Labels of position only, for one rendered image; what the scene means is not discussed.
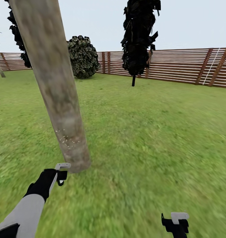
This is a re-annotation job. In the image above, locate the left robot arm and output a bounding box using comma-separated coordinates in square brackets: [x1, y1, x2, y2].
[0, 162, 71, 238]

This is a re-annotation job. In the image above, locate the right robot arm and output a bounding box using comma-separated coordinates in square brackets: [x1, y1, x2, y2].
[162, 212, 189, 238]

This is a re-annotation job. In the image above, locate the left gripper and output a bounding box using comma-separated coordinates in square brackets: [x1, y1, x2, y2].
[57, 171, 68, 181]

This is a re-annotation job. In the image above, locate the pesticide atomizer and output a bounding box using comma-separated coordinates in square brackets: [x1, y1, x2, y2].
[57, 180, 64, 186]

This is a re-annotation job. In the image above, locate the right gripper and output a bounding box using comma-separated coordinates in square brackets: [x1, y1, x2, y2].
[162, 217, 189, 235]

